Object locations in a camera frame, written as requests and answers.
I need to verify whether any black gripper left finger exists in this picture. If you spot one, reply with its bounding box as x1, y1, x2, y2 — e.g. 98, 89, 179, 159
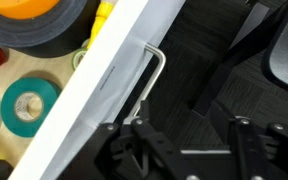
57, 99, 185, 180

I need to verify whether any silver drawer handle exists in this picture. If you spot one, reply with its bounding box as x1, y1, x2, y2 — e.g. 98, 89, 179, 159
123, 43, 167, 126

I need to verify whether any black metal frame bar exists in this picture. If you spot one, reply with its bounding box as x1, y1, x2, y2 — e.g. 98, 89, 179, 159
188, 0, 288, 118

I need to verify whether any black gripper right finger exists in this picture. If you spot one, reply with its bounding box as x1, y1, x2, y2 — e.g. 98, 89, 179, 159
207, 99, 288, 180

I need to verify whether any white drawer with tape rolls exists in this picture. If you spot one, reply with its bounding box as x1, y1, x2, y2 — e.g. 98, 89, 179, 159
0, 0, 188, 180

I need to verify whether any green tape roll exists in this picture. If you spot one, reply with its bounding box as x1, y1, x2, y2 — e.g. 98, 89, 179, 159
0, 77, 62, 138

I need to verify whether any orange tape roll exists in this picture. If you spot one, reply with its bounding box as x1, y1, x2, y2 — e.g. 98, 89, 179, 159
0, 0, 62, 20

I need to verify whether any small light green ring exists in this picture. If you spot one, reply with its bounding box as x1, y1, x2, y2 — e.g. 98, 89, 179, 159
71, 46, 89, 71

